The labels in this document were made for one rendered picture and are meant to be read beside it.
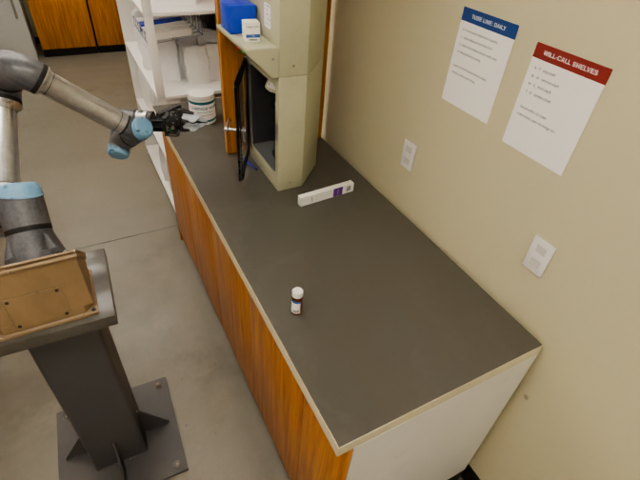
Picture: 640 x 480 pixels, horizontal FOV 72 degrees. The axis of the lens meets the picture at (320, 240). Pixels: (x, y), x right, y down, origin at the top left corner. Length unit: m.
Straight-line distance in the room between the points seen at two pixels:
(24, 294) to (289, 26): 1.11
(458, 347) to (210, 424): 1.28
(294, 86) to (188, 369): 1.48
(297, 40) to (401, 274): 0.86
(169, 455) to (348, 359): 1.14
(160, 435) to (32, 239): 1.15
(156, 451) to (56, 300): 1.02
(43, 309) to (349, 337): 0.84
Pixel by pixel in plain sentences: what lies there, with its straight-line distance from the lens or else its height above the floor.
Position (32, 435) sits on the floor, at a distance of 2.45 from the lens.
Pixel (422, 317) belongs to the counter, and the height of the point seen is 0.94.
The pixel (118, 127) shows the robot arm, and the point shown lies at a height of 1.26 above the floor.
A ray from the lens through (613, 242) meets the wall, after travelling 1.29.
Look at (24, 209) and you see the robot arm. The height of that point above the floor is 1.21.
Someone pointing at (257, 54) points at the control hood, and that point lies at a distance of 1.58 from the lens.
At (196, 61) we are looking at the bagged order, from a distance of 2.92.
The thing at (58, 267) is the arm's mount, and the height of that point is 1.14.
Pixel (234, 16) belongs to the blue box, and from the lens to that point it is 1.73.
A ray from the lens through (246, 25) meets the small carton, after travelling 1.64.
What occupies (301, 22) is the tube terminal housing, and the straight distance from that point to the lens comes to 1.62.
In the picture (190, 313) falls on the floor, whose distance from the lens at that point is 2.64.
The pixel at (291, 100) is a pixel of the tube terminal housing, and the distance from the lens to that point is 1.69.
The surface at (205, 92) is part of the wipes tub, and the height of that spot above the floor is 1.09.
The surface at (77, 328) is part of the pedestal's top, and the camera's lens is 1.45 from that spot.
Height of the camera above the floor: 1.97
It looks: 40 degrees down
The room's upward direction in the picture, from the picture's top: 5 degrees clockwise
